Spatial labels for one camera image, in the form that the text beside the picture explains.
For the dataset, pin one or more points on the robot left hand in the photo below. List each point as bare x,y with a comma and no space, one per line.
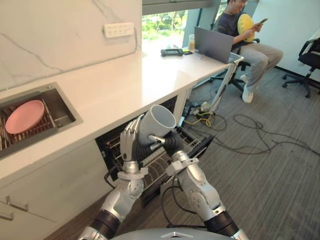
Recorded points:
128,142

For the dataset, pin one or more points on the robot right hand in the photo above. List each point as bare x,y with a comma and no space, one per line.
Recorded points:
175,143

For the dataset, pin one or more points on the grey cup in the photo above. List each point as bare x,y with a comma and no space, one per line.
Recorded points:
152,126

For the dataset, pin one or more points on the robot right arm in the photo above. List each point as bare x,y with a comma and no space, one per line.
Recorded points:
202,190

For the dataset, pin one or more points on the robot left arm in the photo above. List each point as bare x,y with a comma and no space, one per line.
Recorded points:
117,202

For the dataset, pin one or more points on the steel kitchen sink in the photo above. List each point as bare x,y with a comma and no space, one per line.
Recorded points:
62,110

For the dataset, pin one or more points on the dark sink drying rack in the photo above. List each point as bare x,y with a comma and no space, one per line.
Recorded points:
37,132

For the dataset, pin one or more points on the white kitchen cabinet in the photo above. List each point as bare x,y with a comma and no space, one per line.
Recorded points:
62,175

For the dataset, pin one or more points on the white table leg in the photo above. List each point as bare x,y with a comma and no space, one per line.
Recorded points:
223,85

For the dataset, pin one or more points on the black office chair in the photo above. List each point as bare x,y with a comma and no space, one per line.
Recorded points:
237,82
310,56

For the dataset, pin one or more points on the black handheld controller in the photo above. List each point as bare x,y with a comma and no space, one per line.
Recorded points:
171,52

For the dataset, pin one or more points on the robot silver torso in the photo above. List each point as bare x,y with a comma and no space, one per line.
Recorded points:
165,235

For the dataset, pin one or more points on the small black yellow device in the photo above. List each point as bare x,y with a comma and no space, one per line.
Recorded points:
187,52

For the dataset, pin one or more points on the glass jar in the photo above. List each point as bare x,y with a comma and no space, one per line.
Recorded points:
191,43

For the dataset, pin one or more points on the grey laptop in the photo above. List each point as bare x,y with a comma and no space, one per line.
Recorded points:
212,45

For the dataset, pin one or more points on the pink plate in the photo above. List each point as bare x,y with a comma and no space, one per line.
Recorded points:
25,116

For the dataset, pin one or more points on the window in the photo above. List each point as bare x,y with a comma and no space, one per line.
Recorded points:
162,25

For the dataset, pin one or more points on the person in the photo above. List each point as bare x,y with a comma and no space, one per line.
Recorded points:
260,55

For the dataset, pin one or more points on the yellow cushion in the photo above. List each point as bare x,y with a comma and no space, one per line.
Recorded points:
245,27

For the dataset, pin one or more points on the smartphone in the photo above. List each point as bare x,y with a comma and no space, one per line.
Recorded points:
262,21

